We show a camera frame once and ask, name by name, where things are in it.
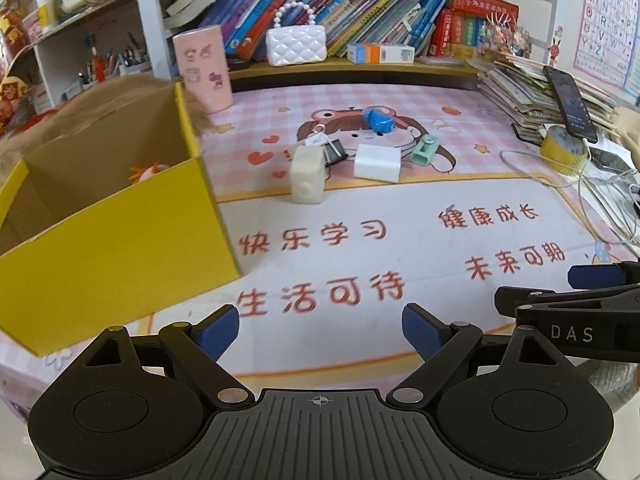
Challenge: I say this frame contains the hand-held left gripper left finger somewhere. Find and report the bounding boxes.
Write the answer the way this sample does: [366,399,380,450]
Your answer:
[65,304,255,407]

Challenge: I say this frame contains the dark lying phone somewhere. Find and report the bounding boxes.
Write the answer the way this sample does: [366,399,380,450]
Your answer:
[590,149,633,171]

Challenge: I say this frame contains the stack of picture books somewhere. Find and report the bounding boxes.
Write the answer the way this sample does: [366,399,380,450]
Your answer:
[477,55,621,143]

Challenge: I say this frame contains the red box set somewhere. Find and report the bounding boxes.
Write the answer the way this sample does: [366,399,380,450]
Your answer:
[447,0,520,23]

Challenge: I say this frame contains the pink cylinder holder with stickers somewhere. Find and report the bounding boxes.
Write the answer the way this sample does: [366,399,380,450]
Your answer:
[172,26,234,113]

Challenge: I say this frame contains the orange blue white carton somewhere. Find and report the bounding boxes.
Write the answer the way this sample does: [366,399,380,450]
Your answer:
[346,42,416,66]

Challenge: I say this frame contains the group of pens and brushes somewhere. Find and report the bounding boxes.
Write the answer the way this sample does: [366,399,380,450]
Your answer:
[75,35,151,93]

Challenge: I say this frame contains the red thick books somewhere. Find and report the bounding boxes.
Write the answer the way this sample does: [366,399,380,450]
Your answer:
[430,9,481,58]

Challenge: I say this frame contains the cartoon foil balloon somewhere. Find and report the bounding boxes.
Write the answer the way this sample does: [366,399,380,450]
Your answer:
[0,0,36,131]

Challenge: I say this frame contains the white jar yellow label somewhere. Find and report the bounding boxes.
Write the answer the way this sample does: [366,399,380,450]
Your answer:
[36,0,60,33]

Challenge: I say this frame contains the small teal plastic toy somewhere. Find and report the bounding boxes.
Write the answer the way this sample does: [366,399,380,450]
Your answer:
[411,135,441,167]

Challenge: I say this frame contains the white charging cable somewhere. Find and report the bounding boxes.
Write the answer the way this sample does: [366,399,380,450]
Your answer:
[500,137,640,243]

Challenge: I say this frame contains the black smartphone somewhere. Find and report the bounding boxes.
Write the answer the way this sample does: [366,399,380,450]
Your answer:
[543,65,599,144]

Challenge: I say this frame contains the yellow tape roll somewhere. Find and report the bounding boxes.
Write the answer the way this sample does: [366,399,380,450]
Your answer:
[541,125,592,176]

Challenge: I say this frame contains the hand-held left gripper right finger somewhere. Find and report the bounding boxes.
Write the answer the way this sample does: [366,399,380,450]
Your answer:
[386,303,576,407]

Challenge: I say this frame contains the black binder clip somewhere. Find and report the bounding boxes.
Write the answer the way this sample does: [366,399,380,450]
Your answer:
[310,122,347,167]

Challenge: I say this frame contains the white charger block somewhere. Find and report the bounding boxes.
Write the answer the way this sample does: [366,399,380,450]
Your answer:
[353,143,404,183]

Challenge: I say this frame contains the row of colourful books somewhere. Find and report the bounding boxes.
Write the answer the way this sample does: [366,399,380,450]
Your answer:
[200,0,448,58]

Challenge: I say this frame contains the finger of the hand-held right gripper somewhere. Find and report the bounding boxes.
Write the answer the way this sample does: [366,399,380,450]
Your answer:
[567,261,640,291]
[495,287,640,317]

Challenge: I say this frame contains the orange fringed toy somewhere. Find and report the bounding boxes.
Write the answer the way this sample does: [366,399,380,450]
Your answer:
[129,161,171,183]

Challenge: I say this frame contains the colourful crown ornament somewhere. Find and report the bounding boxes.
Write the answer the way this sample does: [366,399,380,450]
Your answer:
[475,12,532,58]

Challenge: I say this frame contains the white quilted handbag pearl handle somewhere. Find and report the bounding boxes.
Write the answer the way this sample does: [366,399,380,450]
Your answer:
[265,1,328,67]

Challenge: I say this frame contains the pink checked printed tablecloth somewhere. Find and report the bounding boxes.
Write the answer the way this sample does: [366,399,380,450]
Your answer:
[0,82,640,421]

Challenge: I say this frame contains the yellow cardboard box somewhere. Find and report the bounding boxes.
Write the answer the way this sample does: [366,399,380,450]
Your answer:
[0,81,244,358]

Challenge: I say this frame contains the blue wrapper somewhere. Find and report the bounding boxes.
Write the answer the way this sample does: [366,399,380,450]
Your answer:
[364,106,396,136]

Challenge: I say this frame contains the white side shelf unit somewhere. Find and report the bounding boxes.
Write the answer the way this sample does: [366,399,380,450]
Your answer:
[0,0,151,126]

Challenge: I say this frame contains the red cartoon wall sticker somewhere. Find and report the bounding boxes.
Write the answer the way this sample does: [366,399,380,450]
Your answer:
[546,25,565,68]

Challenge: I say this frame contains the fluffy orange cat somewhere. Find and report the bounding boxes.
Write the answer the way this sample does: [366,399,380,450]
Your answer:
[0,76,213,171]

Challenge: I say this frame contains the alphabet wall poster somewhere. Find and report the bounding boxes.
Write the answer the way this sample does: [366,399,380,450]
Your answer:
[572,0,640,88]

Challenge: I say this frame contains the cream cube toy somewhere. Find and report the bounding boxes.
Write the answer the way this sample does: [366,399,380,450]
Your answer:
[291,144,326,206]

